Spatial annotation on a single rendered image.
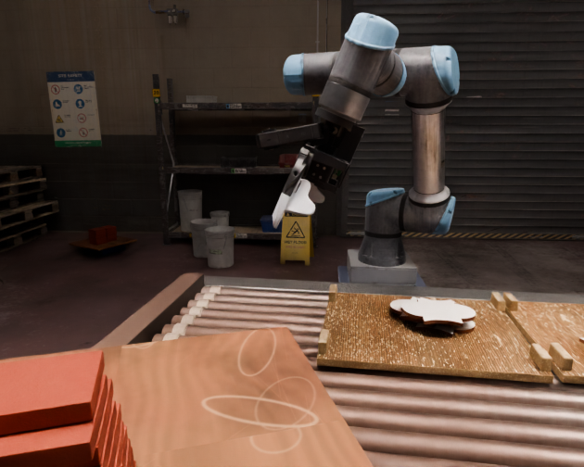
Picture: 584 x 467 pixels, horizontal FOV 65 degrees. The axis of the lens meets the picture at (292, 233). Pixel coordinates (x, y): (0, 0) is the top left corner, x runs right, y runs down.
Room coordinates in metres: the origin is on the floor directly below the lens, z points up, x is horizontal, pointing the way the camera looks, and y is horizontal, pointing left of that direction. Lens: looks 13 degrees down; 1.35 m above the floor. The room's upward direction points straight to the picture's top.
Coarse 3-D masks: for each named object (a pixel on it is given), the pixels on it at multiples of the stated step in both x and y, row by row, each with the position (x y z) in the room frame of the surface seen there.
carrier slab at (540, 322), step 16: (528, 304) 1.03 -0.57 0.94; (544, 304) 1.03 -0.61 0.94; (560, 304) 1.03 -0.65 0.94; (576, 304) 1.03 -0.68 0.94; (512, 320) 0.96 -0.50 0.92; (528, 320) 0.93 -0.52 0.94; (544, 320) 0.93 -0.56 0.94; (560, 320) 0.93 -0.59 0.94; (576, 320) 0.93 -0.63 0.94; (528, 336) 0.86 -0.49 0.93; (544, 336) 0.85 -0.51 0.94; (560, 336) 0.85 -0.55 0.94; (576, 336) 0.85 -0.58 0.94; (576, 352) 0.79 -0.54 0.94; (560, 368) 0.73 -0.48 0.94; (576, 368) 0.73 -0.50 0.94
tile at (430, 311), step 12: (420, 300) 0.94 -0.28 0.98; (432, 300) 0.94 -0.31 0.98; (444, 300) 0.94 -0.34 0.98; (408, 312) 0.88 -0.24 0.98; (420, 312) 0.88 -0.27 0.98; (432, 312) 0.88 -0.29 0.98; (444, 312) 0.88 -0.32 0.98; (456, 312) 0.88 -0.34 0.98; (468, 312) 0.88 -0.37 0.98; (456, 324) 0.83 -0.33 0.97
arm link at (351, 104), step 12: (336, 84) 0.73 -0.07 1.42; (324, 96) 0.75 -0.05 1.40; (336, 96) 0.73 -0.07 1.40; (348, 96) 0.73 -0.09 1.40; (360, 96) 0.73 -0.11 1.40; (324, 108) 0.75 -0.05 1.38; (336, 108) 0.73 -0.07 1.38; (348, 108) 0.73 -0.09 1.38; (360, 108) 0.74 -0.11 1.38; (360, 120) 0.77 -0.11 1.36
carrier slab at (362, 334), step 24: (336, 312) 0.98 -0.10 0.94; (360, 312) 0.98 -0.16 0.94; (384, 312) 0.98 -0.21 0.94; (480, 312) 0.98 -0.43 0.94; (504, 312) 0.98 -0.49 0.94; (336, 336) 0.85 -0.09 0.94; (360, 336) 0.85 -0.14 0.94; (384, 336) 0.85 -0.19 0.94; (408, 336) 0.85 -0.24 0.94; (432, 336) 0.85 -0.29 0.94; (456, 336) 0.85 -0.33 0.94; (480, 336) 0.85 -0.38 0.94; (504, 336) 0.85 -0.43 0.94; (336, 360) 0.76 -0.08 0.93; (360, 360) 0.76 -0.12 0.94; (384, 360) 0.76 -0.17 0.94; (408, 360) 0.76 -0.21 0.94; (432, 360) 0.76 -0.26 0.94; (456, 360) 0.76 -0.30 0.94; (480, 360) 0.76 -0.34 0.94; (504, 360) 0.76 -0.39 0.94; (528, 360) 0.76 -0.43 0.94
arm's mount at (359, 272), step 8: (352, 256) 1.45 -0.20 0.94; (408, 256) 1.45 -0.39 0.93; (352, 264) 1.35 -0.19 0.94; (360, 264) 1.35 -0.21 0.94; (408, 264) 1.36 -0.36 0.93; (352, 272) 1.33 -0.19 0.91; (360, 272) 1.33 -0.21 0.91; (368, 272) 1.33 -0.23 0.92; (376, 272) 1.33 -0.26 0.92; (384, 272) 1.33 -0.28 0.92; (392, 272) 1.33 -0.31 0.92; (400, 272) 1.32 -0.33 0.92; (408, 272) 1.32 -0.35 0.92; (416, 272) 1.32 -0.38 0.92; (352, 280) 1.33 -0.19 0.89; (360, 280) 1.33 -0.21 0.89; (368, 280) 1.33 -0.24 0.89; (376, 280) 1.33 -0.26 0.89; (384, 280) 1.33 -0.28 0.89; (392, 280) 1.33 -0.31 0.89; (400, 280) 1.32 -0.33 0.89; (408, 280) 1.32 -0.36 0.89
